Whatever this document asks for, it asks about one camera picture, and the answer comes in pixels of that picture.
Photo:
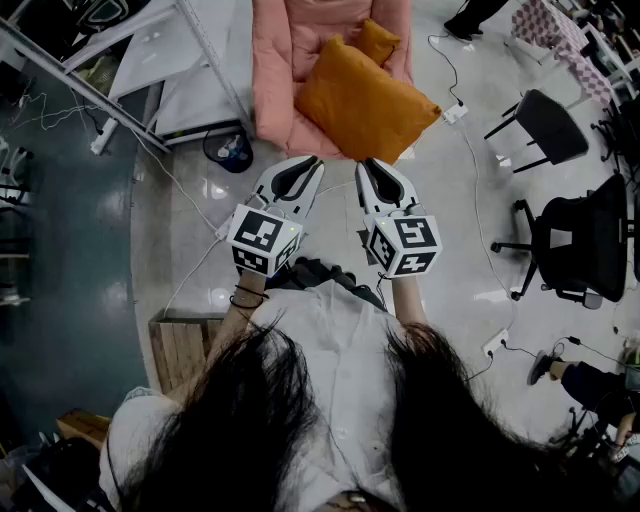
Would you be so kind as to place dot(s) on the dark grey stool chair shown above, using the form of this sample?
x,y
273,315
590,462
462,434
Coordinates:
x,y
550,125

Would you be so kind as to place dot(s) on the large orange cushion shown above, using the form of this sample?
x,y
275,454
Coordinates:
x,y
365,105

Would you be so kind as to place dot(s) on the person's black trousers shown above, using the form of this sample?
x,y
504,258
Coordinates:
x,y
320,277

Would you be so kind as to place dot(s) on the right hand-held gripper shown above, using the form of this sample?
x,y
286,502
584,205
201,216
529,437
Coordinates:
x,y
407,245

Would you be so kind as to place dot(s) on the small orange cushion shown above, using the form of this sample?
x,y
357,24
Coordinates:
x,y
377,40

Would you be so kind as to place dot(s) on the wooden crate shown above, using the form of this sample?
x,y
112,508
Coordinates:
x,y
175,350

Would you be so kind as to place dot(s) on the black office chair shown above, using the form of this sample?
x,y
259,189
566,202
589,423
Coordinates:
x,y
585,240

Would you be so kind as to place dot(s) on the checkered tablecloth table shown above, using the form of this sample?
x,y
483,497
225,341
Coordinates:
x,y
555,35

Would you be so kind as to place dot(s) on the black wrist bands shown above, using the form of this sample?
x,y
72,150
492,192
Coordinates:
x,y
237,301

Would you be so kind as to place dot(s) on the person's right forearm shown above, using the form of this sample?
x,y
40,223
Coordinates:
x,y
407,300

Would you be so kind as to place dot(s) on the black waste bin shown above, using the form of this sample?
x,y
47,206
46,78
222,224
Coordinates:
x,y
230,152

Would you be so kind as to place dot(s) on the pink padded chair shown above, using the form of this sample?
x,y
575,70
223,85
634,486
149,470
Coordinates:
x,y
275,75

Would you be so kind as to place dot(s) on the person's left forearm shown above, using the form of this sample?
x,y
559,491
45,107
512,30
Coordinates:
x,y
235,325

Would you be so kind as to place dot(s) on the white metal shelf rack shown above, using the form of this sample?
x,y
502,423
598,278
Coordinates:
x,y
165,65

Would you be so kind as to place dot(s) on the white power strip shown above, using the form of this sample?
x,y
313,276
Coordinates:
x,y
495,342
455,113
225,228
104,136

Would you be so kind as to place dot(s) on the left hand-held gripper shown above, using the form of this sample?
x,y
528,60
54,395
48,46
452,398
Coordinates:
x,y
262,240

